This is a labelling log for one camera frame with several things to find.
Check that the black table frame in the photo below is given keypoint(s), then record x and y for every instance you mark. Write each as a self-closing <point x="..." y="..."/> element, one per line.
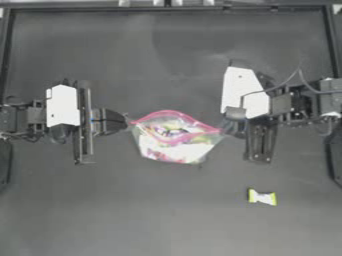
<point x="67" y="7"/>

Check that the clear bag with pink zip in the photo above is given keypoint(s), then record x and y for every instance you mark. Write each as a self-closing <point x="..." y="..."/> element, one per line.
<point x="177" y="146"/>

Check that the green white candy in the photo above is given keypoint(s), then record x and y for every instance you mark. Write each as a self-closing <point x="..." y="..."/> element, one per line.
<point x="262" y="197"/>

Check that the silver frame bracket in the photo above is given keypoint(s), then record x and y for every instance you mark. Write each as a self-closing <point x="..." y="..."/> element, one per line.
<point x="176" y="2"/>
<point x="157" y="2"/>
<point x="208" y="2"/>
<point x="123" y="2"/>

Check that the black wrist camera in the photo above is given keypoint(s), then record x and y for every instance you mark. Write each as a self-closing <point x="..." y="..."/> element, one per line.
<point x="235" y="113"/>

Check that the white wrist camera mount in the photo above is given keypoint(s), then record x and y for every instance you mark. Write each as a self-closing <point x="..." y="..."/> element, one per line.
<point x="61" y="106"/>
<point x="242" y="90"/>

